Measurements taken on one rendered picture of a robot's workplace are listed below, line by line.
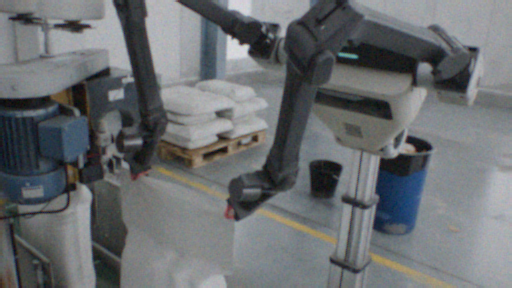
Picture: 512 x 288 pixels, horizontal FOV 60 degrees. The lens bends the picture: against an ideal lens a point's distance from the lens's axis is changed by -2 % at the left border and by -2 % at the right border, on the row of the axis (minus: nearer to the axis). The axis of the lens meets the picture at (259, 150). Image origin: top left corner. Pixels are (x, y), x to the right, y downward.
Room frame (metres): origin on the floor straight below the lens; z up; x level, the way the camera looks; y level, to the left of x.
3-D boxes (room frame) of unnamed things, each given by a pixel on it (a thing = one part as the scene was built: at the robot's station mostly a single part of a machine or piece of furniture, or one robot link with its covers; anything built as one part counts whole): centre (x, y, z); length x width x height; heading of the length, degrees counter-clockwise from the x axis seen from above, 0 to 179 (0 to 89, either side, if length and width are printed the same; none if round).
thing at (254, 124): (4.79, 0.26, 0.20); 0.67 x 0.43 x 0.15; 143
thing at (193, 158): (4.66, 0.62, 0.07); 1.20 x 0.82 x 0.14; 145
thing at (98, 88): (1.51, 0.58, 1.21); 0.30 x 0.25 x 0.30; 53
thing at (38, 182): (1.04, 0.58, 1.21); 0.15 x 0.15 x 0.25
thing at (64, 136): (1.02, 0.48, 1.25); 0.10 x 0.08 x 0.12; 168
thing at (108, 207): (1.99, 0.77, 0.54); 1.05 x 0.02 x 0.41; 53
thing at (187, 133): (4.30, 0.62, 0.32); 0.66 x 0.43 x 0.15; 145
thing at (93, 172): (1.33, 0.55, 1.04); 0.08 x 0.06 x 0.05; 143
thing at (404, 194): (3.11, -1.04, 0.32); 0.51 x 0.48 x 0.65; 143
